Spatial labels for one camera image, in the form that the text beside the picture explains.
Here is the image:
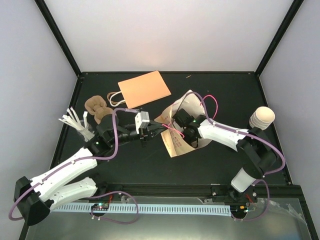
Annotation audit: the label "light blue cable duct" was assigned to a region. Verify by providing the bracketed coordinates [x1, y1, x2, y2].
[54, 202, 231, 217]

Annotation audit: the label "black frame post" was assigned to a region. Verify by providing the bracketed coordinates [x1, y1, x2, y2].
[34, 0, 82, 77]
[254, 0, 304, 77]

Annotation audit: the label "black frame post right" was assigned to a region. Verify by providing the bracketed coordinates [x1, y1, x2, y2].
[254, 0, 304, 77]

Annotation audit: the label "cream cakes paper bag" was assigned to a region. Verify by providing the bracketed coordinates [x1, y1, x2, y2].
[154, 90, 211, 158]

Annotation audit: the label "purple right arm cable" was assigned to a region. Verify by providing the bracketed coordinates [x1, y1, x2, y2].
[193, 91, 286, 222]

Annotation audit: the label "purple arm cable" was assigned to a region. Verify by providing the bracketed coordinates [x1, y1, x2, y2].
[8, 107, 141, 221]
[193, 91, 286, 222]

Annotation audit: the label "white straws bundle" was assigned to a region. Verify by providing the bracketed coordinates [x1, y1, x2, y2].
[58, 106, 95, 142]

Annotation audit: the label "stack of paper cups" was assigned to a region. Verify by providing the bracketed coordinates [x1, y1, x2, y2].
[249, 106, 276, 131]

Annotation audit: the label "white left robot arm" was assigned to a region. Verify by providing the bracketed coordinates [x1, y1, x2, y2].
[12, 111, 167, 226]

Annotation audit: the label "brown pulp cup carriers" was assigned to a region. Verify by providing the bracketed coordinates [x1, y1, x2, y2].
[84, 95, 113, 124]

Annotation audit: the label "plain brown paper bag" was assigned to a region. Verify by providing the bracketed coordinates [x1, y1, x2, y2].
[107, 71, 171, 109]

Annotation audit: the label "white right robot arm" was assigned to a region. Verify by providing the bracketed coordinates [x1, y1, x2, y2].
[173, 109, 278, 203]

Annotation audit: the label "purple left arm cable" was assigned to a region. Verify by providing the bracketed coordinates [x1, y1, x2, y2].
[8, 107, 141, 221]

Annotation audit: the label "black frame post left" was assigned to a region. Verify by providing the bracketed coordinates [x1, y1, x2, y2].
[34, 0, 82, 77]

